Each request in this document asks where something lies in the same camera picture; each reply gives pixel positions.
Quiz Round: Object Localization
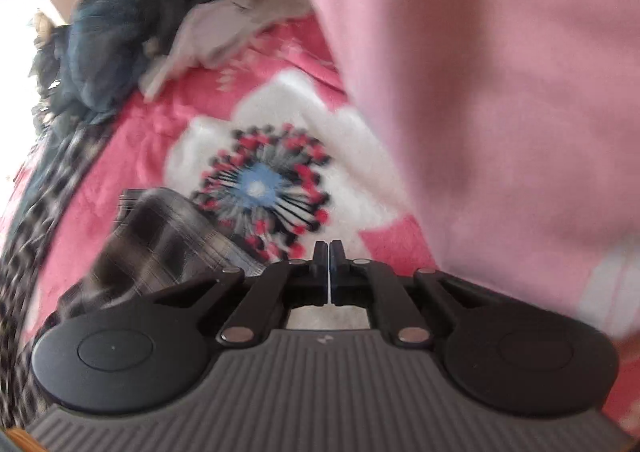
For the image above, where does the pink sleeve garment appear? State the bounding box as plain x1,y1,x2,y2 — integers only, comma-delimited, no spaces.
313,0,639,337

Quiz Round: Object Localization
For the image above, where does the dark navy garment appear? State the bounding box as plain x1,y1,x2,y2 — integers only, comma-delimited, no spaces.
32,0,214,130

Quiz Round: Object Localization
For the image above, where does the black white plaid garment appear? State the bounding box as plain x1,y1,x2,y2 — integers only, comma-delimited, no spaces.
1,126,265,427

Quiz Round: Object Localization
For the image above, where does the pink floral bed blanket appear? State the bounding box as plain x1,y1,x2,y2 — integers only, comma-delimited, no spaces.
15,20,639,451

